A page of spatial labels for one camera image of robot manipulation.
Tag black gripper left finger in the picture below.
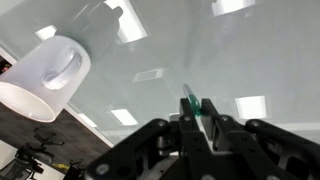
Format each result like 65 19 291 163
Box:
84 98 217 180

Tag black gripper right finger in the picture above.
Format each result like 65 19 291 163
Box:
201 99 320 180

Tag green and white pen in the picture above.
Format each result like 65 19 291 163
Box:
183 84 201 116

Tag white ceramic mug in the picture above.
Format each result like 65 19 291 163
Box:
0 36 91 123

